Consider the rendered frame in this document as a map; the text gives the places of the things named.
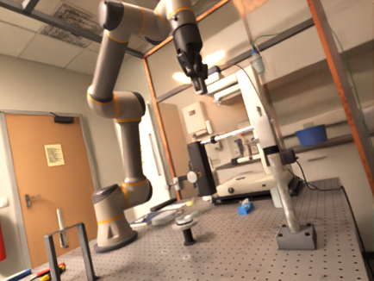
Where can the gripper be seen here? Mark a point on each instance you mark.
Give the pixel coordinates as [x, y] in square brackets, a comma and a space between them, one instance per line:
[187, 36]

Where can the grey post base block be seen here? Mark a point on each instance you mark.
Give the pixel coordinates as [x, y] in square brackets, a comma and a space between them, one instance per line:
[295, 238]

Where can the white manipulator boss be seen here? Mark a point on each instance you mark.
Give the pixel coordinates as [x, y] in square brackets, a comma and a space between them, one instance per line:
[264, 131]

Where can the white manipulator rod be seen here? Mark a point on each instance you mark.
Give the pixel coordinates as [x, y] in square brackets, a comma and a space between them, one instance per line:
[230, 135]

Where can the black clamp knob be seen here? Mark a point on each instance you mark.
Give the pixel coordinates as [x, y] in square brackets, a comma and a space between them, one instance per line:
[287, 156]

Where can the blue notebook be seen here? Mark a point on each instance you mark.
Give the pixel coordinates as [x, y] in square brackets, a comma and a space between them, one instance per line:
[143, 220]

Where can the blue white tool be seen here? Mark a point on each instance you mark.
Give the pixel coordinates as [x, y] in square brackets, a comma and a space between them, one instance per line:
[19, 274]

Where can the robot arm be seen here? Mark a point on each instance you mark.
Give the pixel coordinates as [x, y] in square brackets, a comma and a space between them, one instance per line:
[124, 146]

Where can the white cabinet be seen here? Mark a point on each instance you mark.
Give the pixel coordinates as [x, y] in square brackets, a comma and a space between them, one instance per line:
[152, 152]

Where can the small blue block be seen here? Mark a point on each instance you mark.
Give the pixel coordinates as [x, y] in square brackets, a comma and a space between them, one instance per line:
[245, 209]

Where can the orange cage frame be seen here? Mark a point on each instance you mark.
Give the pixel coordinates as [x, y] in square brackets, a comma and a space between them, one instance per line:
[336, 58]

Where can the yellow paper notice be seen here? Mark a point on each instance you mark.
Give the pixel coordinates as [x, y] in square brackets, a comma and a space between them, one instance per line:
[54, 155]

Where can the black carriage block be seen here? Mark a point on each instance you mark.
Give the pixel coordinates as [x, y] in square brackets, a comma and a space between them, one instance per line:
[201, 169]

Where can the grey metal post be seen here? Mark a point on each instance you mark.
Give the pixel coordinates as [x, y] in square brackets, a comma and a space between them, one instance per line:
[282, 190]

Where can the grey ceiling vent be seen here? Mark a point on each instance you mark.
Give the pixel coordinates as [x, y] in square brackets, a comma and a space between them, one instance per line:
[70, 23]

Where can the green tube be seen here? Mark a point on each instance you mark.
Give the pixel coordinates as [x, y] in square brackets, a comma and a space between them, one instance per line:
[264, 36]

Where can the white microscope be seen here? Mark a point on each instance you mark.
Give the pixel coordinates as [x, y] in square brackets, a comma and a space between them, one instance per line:
[247, 96]

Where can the grey ceiling beam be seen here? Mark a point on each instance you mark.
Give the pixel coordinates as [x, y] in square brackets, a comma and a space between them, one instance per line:
[58, 24]

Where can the orange door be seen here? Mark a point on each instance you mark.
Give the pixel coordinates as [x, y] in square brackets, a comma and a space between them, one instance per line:
[49, 187]

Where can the white hanging bottle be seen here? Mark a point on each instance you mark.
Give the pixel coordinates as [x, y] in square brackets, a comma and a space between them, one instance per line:
[257, 63]

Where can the white wall box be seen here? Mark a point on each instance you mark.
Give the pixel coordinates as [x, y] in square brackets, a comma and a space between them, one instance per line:
[194, 117]

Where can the blue bowl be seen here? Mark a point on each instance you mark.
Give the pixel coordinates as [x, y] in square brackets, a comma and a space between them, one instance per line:
[311, 136]

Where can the black tube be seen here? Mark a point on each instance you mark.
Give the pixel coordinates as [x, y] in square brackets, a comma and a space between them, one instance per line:
[163, 204]

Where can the grey flat case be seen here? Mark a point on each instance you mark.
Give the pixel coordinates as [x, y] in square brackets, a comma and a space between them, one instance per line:
[163, 217]

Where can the red yellow screwdriver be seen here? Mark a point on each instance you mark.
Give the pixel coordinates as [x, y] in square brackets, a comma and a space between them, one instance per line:
[46, 273]

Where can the black door closer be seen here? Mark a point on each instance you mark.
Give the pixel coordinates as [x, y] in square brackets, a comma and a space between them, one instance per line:
[63, 119]

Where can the grey metal rack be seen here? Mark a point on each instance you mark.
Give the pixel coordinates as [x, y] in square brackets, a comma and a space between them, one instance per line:
[83, 248]

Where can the grey dovetail bracket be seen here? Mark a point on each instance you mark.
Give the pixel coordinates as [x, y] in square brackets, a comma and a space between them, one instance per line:
[178, 182]

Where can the black bath post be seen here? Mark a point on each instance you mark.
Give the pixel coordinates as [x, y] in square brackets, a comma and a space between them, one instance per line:
[189, 237]

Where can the red fire extinguisher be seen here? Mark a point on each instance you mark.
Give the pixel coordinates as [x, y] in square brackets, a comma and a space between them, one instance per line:
[1, 239]

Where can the white coarse knob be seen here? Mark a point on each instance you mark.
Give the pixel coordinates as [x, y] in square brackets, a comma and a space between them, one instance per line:
[192, 176]

